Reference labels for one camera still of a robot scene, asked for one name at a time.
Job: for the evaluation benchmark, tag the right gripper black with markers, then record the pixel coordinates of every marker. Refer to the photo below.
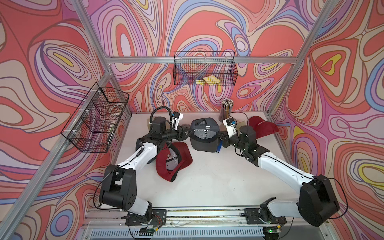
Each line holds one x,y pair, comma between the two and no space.
225,143

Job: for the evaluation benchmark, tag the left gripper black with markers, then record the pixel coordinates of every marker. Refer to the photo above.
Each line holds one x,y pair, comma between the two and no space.
181,134

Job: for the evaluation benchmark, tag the dark grey cap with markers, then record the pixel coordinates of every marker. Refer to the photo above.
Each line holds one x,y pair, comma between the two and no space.
205,137
141,145

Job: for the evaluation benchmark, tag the dark red cap front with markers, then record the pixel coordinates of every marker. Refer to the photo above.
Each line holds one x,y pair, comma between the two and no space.
173,159

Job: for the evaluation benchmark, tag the dark red cap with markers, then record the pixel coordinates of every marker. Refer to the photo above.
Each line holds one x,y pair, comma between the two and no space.
261,127
173,159

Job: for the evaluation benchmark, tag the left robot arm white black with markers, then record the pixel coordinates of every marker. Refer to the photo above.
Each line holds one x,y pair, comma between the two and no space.
119,184

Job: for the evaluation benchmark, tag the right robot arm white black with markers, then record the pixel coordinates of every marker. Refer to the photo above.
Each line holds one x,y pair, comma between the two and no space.
317,201

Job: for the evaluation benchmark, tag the dark red cap back right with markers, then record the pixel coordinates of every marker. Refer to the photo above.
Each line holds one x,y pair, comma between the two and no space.
261,127

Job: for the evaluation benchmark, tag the pencil cup with pencils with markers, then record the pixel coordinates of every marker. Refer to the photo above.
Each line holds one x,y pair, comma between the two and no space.
226,108

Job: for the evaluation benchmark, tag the yellow sticky notes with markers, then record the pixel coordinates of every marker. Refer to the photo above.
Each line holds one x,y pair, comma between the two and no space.
210,80

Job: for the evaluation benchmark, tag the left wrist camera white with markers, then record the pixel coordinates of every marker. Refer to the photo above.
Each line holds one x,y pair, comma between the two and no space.
176,119

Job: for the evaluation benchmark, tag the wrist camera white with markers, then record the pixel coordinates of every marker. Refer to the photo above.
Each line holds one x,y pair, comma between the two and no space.
230,124
176,119

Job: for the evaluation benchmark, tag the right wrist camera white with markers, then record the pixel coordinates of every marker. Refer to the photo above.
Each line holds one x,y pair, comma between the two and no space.
230,124

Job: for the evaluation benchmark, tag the black wire basket back wall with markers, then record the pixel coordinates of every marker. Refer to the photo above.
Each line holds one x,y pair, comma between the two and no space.
192,65

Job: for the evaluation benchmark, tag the black wire basket wall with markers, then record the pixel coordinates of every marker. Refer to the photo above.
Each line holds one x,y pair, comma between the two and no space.
192,65
91,128

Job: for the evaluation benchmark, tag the black wire basket left wall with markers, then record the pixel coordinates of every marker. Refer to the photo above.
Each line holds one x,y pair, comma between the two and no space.
91,128

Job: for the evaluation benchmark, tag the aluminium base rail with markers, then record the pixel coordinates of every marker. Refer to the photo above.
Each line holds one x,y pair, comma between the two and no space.
199,223

